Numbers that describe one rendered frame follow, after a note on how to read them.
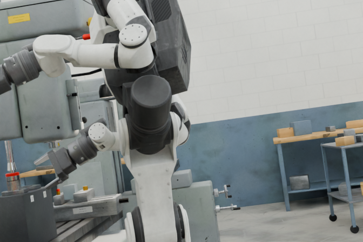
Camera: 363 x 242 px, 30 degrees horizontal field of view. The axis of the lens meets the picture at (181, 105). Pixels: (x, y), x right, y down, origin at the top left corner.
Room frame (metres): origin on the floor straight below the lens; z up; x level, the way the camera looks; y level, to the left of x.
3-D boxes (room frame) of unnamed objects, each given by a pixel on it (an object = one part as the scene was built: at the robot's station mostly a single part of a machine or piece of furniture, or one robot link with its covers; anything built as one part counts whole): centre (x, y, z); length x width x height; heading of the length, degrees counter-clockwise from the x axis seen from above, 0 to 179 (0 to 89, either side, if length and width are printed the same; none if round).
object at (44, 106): (2.81, 0.55, 1.47); 0.21 x 0.19 x 0.32; 173
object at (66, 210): (2.94, 0.50, 1.02); 0.35 x 0.15 x 0.11; 85
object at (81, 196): (2.94, 0.47, 1.06); 0.15 x 0.06 x 0.04; 175
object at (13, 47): (2.81, 0.59, 1.68); 0.34 x 0.24 x 0.10; 83
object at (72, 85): (2.79, 0.43, 1.44); 0.04 x 0.04 x 0.21; 83
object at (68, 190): (2.94, 0.53, 1.08); 0.06 x 0.05 x 0.06; 175
